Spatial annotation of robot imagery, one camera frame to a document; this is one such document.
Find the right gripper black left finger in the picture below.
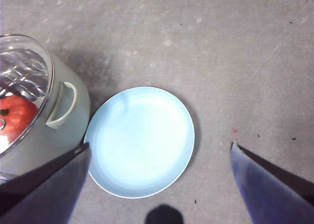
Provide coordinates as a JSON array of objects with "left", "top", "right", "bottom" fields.
[{"left": 0, "top": 142, "right": 92, "bottom": 224}]

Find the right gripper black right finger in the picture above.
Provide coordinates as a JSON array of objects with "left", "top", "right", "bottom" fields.
[{"left": 230, "top": 140, "right": 314, "bottom": 224}]

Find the orange toy pumpkin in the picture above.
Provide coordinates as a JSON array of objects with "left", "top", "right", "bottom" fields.
[{"left": 0, "top": 93, "right": 39, "bottom": 146}]

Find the pale green electric steamer pot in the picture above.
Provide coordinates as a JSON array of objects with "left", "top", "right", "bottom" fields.
[{"left": 0, "top": 33, "right": 91, "bottom": 185}]

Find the blue round plate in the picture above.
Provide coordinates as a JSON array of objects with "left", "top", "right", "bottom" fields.
[{"left": 83, "top": 86, "right": 196, "bottom": 199}]

